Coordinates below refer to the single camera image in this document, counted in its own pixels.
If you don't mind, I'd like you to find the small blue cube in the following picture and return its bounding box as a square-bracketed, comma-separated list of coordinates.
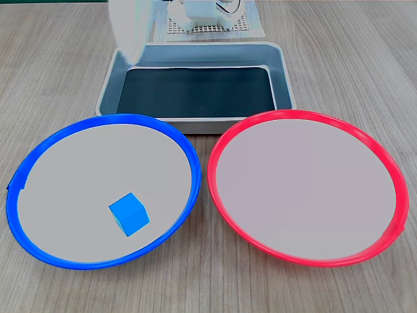
[108, 192, 151, 237]

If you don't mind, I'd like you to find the black tray mat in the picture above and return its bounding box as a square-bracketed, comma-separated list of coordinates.
[116, 66, 278, 119]

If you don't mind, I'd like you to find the steel tray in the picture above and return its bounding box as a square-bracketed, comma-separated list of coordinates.
[94, 41, 297, 134]

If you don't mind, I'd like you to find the white plate with blue rim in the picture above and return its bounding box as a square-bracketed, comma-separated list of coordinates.
[5, 113, 203, 271]

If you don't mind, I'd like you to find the white plate with red rim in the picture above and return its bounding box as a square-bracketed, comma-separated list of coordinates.
[207, 109, 410, 268]

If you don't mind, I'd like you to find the pale perforated base plate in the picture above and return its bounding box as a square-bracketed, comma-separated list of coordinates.
[165, 0, 266, 42]

